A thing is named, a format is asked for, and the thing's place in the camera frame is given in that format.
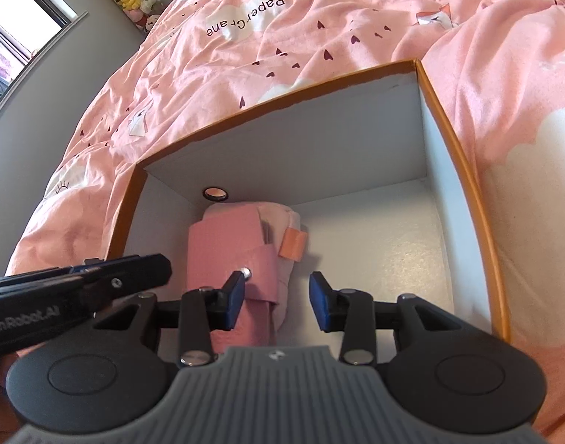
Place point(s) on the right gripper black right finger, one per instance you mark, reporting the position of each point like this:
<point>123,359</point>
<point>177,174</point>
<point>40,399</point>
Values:
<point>350,312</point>

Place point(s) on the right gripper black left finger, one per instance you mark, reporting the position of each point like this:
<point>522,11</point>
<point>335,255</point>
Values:
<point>206,310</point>

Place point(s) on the pink pouch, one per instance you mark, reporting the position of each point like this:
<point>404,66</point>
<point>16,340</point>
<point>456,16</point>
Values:
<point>265,238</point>

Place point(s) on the orange cardboard box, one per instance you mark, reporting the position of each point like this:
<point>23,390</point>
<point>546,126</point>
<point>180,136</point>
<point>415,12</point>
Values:
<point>373,167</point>

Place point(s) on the small round compact mirror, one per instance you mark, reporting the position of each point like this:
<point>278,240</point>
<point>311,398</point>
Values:
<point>215,194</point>

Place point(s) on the window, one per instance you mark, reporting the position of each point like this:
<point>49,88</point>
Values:
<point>29,28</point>

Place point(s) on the pink patterned duvet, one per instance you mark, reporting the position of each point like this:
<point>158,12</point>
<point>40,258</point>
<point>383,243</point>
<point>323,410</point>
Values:
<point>497,66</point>

